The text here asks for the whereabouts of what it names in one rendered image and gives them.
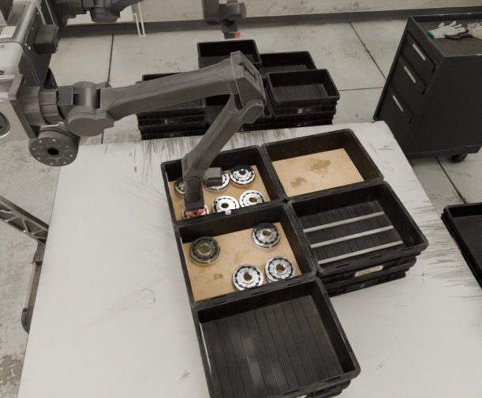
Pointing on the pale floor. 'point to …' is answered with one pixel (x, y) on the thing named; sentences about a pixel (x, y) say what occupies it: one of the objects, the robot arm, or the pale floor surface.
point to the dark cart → (444, 88)
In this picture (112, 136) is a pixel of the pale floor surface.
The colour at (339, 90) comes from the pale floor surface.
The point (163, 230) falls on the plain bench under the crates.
